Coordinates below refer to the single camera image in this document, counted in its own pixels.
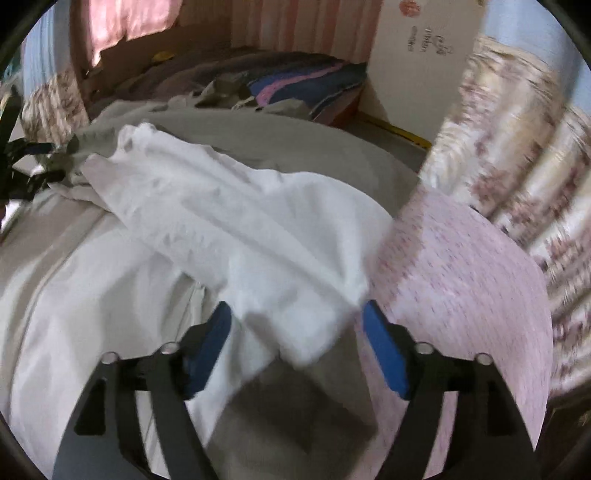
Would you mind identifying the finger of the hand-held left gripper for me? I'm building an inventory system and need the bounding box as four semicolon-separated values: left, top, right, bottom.
21;170;71;200
13;141;57;158

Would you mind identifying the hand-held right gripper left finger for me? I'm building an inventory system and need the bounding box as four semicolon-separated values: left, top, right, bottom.
52;301;232;480

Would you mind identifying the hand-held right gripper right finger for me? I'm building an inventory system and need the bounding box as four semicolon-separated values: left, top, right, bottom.
361;299;542;480

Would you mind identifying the olive green jacket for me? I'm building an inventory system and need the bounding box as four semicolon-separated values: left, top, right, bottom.
0;99;419;480

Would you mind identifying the blue floral curtain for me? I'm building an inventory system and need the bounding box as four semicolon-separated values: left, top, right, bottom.
18;28;90;144
418;34;591;398

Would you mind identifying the pink window curtain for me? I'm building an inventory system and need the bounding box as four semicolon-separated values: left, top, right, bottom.
88;0;183;65

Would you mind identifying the striped blue pink blanket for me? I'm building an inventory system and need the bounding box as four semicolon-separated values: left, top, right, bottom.
245;62;370;125

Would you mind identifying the white wardrobe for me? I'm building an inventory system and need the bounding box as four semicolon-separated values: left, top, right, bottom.
365;0;485;134

